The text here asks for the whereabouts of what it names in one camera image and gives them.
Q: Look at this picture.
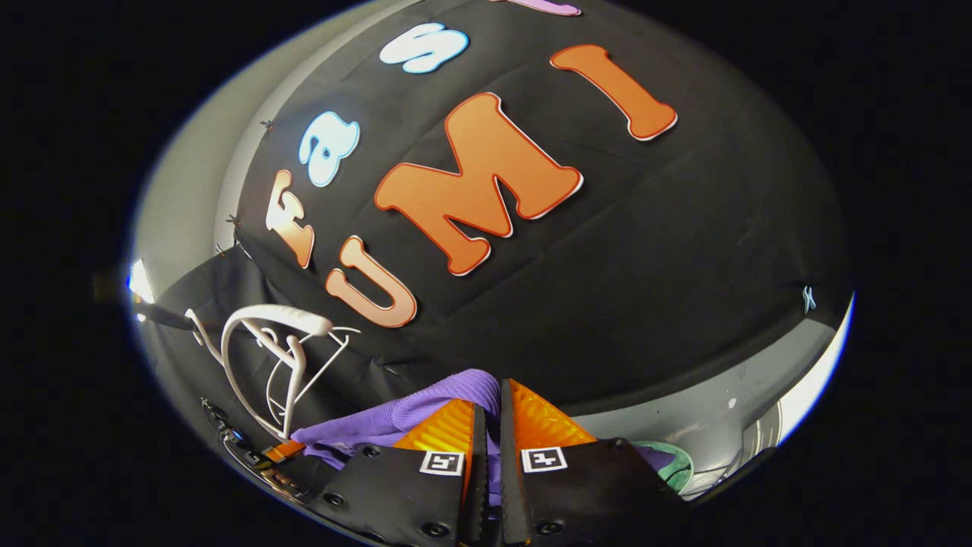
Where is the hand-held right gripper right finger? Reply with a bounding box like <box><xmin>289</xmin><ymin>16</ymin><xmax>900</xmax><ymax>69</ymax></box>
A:
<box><xmin>497</xmin><ymin>378</ymin><xmax>688</xmax><ymax>546</ymax></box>

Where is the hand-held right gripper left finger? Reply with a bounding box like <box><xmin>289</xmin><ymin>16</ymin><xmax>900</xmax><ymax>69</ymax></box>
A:
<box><xmin>308</xmin><ymin>399</ymin><xmax>491</xmax><ymax>546</ymax></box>

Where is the purple ribbed shirt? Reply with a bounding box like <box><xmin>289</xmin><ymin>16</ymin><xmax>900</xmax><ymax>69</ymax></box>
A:
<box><xmin>291</xmin><ymin>368</ymin><xmax>677</xmax><ymax>506</ymax></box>

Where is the green laundry hamper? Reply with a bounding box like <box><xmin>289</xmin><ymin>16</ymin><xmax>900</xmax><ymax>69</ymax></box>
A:
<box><xmin>630</xmin><ymin>439</ymin><xmax>696</xmax><ymax>495</ymax></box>

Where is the white clothes hanger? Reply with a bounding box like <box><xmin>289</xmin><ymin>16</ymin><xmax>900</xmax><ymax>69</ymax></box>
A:
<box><xmin>254</xmin><ymin>325</ymin><xmax>363</xmax><ymax>426</ymax></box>
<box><xmin>186</xmin><ymin>304</ymin><xmax>335</xmax><ymax>441</ymax></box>

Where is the black clothes rack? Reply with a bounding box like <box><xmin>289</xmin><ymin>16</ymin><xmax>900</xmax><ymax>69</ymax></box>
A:
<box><xmin>135</xmin><ymin>302</ymin><xmax>200</xmax><ymax>332</ymax></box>

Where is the black backdrop cloth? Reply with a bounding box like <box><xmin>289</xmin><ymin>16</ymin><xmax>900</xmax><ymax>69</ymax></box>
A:
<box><xmin>140</xmin><ymin>0</ymin><xmax>851</xmax><ymax>426</ymax></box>

